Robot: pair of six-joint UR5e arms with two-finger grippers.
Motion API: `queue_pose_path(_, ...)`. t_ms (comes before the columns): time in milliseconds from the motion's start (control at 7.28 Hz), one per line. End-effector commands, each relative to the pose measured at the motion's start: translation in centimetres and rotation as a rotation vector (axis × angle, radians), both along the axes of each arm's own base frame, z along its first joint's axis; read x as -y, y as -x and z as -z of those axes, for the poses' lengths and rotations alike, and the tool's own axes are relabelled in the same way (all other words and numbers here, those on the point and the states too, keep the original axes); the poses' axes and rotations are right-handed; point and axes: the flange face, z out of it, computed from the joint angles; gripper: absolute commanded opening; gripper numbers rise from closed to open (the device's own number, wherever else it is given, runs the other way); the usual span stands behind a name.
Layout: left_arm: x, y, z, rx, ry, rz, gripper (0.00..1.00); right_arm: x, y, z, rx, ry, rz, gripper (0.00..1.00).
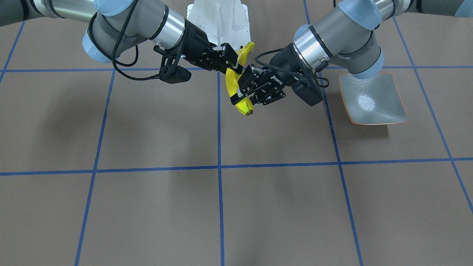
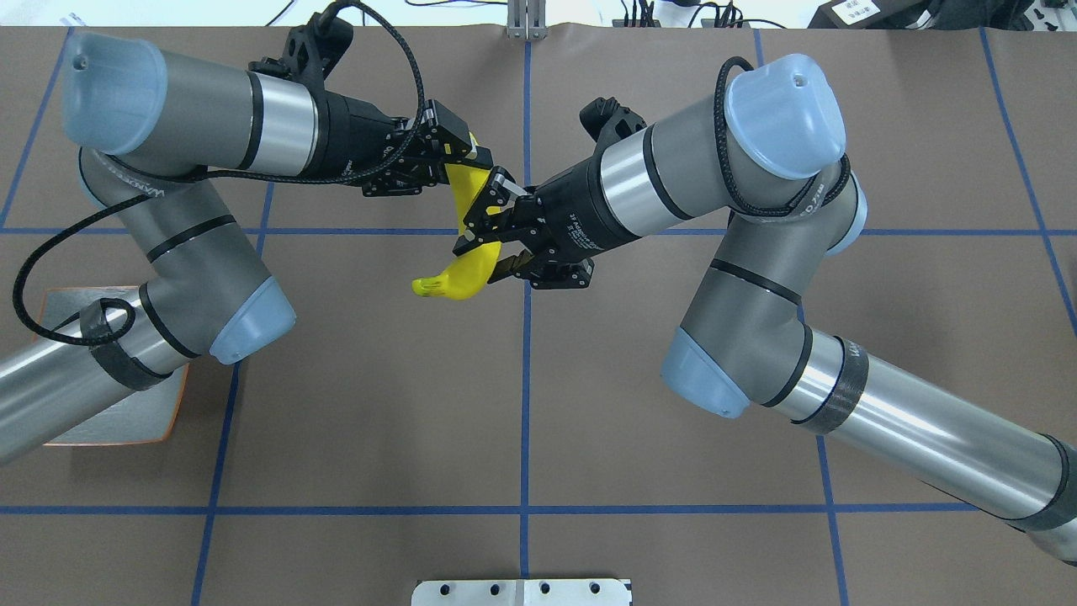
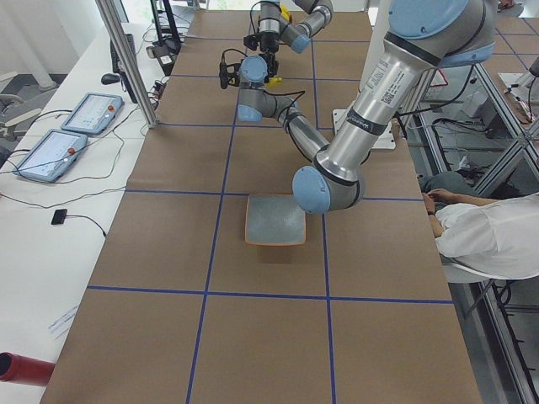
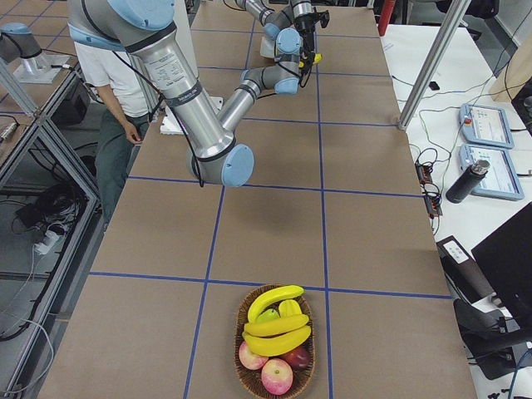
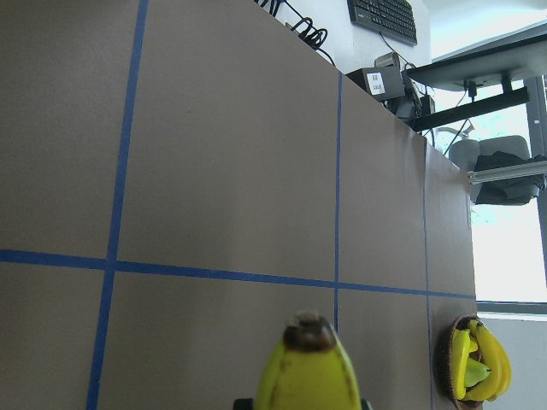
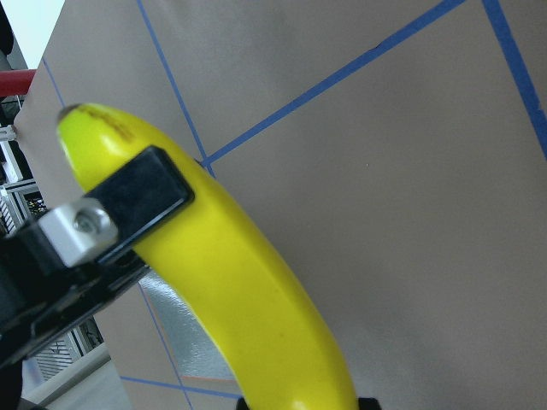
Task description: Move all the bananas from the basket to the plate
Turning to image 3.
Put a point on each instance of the aluminium frame post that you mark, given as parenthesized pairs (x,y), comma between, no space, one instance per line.
(130,72)

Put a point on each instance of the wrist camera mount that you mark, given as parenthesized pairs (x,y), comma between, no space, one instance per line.
(229,71)
(252,41)

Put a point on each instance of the blue teach pendant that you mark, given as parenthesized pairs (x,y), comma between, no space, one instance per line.
(51,156)
(93,114)

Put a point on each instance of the far blue teach pendant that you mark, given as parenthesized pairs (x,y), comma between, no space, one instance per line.
(93,114)

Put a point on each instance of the red cylinder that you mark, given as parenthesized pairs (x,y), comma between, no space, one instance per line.
(24,370)

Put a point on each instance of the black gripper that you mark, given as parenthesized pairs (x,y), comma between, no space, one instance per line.
(266,44)
(274,67)

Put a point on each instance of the person in white shirt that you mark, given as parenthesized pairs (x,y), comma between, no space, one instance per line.
(495,238)

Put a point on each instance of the yellow banana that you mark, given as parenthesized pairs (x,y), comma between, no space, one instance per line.
(285,13)
(274,82)

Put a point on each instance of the near blue teach pendant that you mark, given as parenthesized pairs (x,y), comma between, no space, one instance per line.
(51,156)

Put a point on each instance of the grey square plate orange rim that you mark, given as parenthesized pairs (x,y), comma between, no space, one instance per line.
(274,220)

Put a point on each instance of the black computer mouse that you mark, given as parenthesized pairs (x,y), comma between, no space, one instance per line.
(110,78)

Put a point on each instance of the small black box device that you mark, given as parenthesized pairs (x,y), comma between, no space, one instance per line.
(59,217)

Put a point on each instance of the white camera mast base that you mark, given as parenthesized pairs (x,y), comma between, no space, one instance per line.
(384,81)

